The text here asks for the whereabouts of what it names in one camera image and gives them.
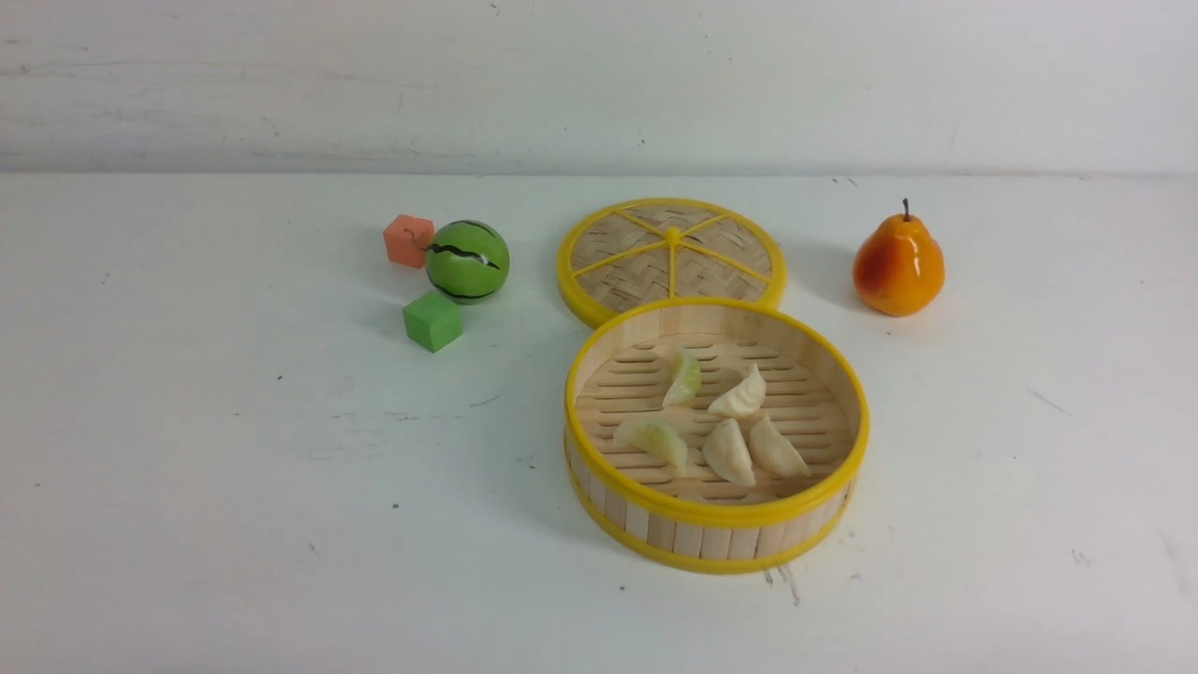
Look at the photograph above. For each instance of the white dumpling bottom edge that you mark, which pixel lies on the white dumpling bottom edge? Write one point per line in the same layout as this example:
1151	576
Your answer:
726	454

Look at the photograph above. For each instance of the orange yellow toy pear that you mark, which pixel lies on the orange yellow toy pear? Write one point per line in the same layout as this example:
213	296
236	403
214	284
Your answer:
899	269

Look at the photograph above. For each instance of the bamboo steamer tray yellow rim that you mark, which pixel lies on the bamboo steamer tray yellow rim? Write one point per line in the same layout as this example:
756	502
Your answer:
697	521

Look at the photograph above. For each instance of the green toy watermelon ball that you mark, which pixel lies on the green toy watermelon ball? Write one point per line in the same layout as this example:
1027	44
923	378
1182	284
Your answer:
467	261

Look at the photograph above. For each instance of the orange foam cube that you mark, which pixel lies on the orange foam cube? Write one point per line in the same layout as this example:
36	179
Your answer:
407	238

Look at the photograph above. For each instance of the green foam cube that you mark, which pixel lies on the green foam cube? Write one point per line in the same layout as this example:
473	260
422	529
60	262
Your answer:
432	321

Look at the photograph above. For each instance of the woven bamboo steamer lid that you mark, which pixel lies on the woven bamboo steamer lid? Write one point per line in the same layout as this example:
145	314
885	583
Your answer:
656	249

